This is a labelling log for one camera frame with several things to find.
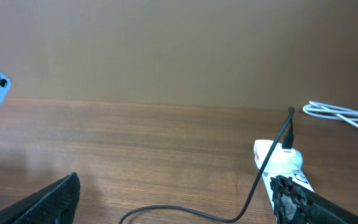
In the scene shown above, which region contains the white USB charger adapter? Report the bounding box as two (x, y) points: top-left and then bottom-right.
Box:
(264, 147), (303, 174)

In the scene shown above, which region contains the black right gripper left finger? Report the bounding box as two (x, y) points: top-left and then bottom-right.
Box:
(0, 172), (80, 224)

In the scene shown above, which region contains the black USB charging cable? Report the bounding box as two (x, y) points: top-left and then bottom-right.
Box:
(119, 106), (295, 224)

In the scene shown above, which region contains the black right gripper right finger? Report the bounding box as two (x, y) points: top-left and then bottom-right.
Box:
(270, 175), (358, 224)

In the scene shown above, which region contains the white power strip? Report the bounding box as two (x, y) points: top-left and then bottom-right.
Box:
(253, 139), (315, 212)

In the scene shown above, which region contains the white power strip cord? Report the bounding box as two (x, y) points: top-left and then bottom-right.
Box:
(302, 100), (358, 139)

